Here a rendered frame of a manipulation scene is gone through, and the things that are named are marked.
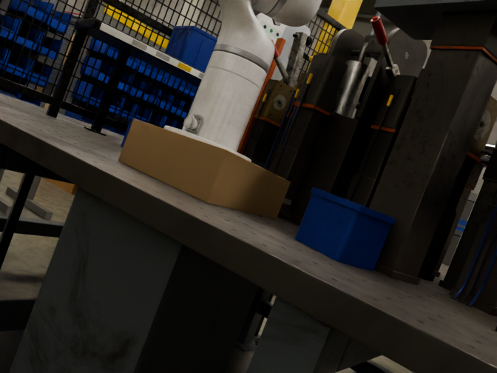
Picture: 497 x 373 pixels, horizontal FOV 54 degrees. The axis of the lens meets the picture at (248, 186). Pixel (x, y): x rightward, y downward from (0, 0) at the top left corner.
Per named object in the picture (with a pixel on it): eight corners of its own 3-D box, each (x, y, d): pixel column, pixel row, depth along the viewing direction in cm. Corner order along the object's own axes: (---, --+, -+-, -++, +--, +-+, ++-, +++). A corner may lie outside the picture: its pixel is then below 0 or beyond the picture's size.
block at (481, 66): (418, 285, 82) (520, 32, 80) (390, 277, 77) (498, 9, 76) (373, 263, 90) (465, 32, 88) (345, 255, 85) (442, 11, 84)
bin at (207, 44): (248, 95, 184) (260, 63, 184) (180, 61, 166) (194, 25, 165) (225, 91, 198) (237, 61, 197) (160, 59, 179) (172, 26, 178)
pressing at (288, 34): (279, 115, 183) (312, 29, 182) (256, 104, 176) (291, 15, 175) (278, 115, 184) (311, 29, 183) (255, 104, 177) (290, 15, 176)
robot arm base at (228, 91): (213, 146, 87) (251, 49, 87) (143, 122, 98) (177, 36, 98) (266, 172, 103) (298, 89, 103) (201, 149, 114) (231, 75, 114)
